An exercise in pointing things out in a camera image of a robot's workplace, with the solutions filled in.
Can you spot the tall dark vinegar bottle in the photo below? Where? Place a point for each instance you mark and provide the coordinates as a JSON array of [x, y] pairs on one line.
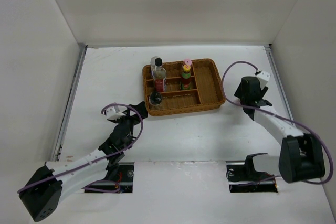
[[159, 76]]

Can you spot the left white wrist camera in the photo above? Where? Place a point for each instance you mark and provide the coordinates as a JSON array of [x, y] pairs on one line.
[[112, 112]]

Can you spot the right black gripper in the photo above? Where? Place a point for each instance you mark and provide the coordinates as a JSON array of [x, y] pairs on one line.
[[238, 93]]

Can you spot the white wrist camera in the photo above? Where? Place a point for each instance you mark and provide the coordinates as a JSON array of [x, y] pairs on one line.
[[263, 78], [112, 112]]

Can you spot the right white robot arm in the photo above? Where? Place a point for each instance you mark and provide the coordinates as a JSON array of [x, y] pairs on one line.
[[301, 156]]

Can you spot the black-cap small pepper bottle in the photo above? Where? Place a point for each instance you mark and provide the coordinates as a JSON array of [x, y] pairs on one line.
[[155, 101]]

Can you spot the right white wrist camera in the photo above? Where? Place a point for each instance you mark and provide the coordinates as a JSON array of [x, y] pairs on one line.
[[263, 78]]

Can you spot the green red sauce bottle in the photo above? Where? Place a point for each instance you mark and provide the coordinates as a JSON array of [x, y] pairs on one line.
[[185, 77]]

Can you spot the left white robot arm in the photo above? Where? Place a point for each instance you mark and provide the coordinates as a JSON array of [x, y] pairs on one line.
[[50, 186]]

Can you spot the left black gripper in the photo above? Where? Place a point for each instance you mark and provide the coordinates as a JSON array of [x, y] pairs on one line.
[[135, 118]]

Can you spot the brown wicker divided basket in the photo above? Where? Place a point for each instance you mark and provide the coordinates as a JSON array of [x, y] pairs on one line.
[[205, 92]]

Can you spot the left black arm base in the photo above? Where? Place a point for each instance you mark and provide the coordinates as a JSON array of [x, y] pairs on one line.
[[117, 181]]

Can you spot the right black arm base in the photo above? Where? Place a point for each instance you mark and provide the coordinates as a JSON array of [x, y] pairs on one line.
[[244, 178]]

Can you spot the pink-cap clear spice bottle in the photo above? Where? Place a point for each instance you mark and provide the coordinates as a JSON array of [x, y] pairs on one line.
[[187, 62]]

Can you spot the silver-lid jar with blue label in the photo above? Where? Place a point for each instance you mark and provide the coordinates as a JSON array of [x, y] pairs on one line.
[[152, 63]]

